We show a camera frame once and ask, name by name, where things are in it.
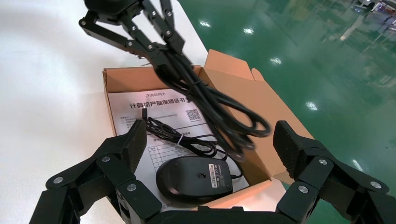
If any white printed warranty sheet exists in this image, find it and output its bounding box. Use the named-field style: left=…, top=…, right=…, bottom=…
left=107, top=89, right=250, bottom=213

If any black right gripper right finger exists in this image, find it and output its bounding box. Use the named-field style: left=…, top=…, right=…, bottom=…
left=273, top=120, right=396, bottom=224

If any black power cable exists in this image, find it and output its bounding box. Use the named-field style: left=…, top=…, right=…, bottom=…
left=155, top=51, right=272, bottom=162

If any black wired computer mouse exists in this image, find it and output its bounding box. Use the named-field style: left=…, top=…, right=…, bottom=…
left=141, top=108, right=245, bottom=205

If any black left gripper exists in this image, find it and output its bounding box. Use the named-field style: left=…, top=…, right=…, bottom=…
left=78, top=0, right=186, bottom=74

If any brown cardboard storage box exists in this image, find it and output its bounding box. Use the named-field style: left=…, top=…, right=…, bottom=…
left=102, top=49, right=315, bottom=211

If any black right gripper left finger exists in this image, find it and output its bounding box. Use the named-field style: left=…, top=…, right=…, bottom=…
left=29, top=119, right=163, bottom=224

